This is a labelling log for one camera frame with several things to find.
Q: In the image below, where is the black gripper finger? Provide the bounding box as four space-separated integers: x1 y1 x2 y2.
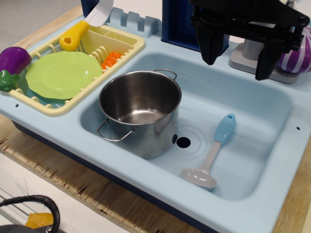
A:
254 24 291 82
196 22 224 65

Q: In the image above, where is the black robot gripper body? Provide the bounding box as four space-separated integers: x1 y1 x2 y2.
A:
190 0 310 51

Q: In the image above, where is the stainless steel pot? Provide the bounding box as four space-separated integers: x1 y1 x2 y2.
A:
97 68 182 159

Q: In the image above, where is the grey toy faucet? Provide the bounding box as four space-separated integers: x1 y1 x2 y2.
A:
228 39 299 84

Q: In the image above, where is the purple striped toy ball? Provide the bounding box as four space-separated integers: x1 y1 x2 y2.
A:
277 26 311 74

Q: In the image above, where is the dark blue back panel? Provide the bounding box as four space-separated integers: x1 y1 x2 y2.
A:
161 0 230 52

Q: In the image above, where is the cream dish drying rack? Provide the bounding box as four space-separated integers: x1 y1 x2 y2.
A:
6 26 145 117

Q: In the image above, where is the orange toy carrot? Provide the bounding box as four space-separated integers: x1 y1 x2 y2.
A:
101 51 122 72

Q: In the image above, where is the light blue toy sink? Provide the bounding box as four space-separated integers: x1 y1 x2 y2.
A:
0 6 309 233

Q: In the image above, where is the green plastic plate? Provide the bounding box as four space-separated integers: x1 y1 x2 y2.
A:
26 51 103 100

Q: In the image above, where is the purple toy eggplant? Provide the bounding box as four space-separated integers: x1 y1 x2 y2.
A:
0 46 32 92

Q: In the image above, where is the yellow tape piece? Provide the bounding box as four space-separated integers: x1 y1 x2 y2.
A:
24 213 53 229

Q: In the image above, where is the blue handled white spoon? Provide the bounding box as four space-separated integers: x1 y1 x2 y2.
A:
180 114 236 190

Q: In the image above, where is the yellow handled toy knife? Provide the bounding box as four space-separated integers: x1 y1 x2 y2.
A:
59 0 114 51

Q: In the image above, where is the black braided cable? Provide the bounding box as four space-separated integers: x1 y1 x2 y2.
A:
0 195 61 233

